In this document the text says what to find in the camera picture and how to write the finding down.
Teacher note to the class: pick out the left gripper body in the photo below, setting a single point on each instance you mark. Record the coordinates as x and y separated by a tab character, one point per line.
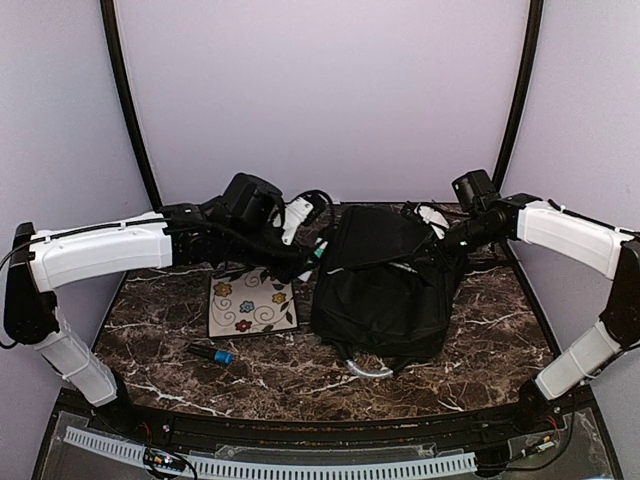
280	268

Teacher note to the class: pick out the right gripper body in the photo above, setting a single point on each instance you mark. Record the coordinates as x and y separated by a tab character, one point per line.
439	249

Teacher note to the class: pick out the white glue stick green cap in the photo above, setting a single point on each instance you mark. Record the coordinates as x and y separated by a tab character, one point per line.
318	253

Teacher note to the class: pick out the black student backpack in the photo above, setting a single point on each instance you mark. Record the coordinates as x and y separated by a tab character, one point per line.
372	302

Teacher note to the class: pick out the black marker with blue cap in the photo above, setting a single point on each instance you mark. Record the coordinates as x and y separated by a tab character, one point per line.
210	353

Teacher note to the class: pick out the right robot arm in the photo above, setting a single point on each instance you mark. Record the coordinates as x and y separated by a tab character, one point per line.
610	251

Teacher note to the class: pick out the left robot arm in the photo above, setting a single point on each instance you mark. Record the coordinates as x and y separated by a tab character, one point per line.
39	262

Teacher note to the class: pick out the square floral ceramic plate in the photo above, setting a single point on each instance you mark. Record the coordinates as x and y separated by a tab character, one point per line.
245	303

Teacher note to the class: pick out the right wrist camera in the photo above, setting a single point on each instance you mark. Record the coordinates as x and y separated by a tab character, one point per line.
475	191

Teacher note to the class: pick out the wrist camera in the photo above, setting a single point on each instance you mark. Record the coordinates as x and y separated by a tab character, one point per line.
475	191
250	201

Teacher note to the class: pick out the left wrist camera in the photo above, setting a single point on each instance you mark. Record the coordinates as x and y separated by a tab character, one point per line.
250	201

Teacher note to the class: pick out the black front table rail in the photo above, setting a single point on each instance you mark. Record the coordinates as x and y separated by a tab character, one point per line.
345	410

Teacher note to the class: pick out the right black frame post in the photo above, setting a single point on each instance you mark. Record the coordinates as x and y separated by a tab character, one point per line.
521	89

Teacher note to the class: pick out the black frame post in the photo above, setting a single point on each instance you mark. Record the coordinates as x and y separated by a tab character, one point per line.
126	100
521	89

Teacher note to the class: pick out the white slotted cable duct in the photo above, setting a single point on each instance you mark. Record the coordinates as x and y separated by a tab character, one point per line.
241	463

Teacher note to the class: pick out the left black frame post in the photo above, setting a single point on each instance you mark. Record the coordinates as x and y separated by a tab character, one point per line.
126	100

